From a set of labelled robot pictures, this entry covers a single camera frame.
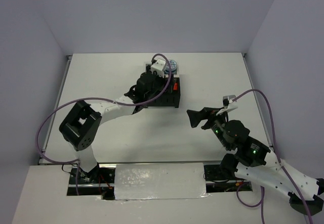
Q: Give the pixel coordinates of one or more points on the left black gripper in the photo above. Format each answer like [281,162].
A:
[163,83]

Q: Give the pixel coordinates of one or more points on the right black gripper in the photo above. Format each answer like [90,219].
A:
[208,112]

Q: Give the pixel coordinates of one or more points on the orange capped black highlighter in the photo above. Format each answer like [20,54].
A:
[175,87]

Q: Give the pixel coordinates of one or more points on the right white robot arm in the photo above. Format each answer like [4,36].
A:
[250,159]

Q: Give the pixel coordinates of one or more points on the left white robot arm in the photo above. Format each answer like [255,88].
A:
[81,124]

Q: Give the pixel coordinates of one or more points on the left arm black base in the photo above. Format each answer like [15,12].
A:
[102,186]

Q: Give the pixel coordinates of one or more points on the white two-slot organizer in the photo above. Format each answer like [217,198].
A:
[176,75]

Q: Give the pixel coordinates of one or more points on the black two-slot organizer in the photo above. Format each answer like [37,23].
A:
[168,99]

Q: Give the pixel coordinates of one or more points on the silver tape sheet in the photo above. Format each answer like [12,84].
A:
[159,181]

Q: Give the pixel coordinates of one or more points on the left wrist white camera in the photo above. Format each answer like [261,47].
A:
[158,68]

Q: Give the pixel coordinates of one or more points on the wrist white camera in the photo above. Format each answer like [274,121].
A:
[158,68]
[229,104]

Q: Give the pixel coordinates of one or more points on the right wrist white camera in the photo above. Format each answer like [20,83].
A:
[229,104]

